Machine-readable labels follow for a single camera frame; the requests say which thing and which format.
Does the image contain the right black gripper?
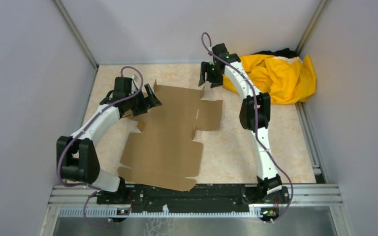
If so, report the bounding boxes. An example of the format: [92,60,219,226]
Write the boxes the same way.
[198,62,222,89]

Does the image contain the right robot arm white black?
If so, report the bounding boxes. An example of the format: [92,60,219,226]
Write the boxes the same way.
[198,61,282,203]

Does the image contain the purple cable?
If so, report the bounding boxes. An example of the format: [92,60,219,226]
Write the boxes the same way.
[201,31,295,223]
[56,66,145,228]

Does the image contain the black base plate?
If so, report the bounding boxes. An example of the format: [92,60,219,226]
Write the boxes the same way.
[96,184,289,213]

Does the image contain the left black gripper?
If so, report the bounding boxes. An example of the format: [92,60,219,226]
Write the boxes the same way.
[126,84,162,117]

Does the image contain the black cloth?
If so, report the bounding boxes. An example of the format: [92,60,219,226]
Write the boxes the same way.
[254,48,299,59]

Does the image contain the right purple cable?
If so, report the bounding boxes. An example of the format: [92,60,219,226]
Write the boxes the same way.
[201,31,295,223]

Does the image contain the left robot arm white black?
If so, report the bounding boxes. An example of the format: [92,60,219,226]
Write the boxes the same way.
[56,82,162,204]

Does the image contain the yellow cloth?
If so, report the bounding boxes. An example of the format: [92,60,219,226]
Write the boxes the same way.
[222,54,317,105]

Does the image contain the brown cardboard box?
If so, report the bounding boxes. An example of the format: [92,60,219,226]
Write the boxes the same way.
[118,84,223,191]

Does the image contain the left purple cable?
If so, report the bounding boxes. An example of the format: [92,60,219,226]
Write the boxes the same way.
[56,66,145,228]

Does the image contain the aluminium frame rail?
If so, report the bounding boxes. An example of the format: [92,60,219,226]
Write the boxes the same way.
[48,184,343,218]

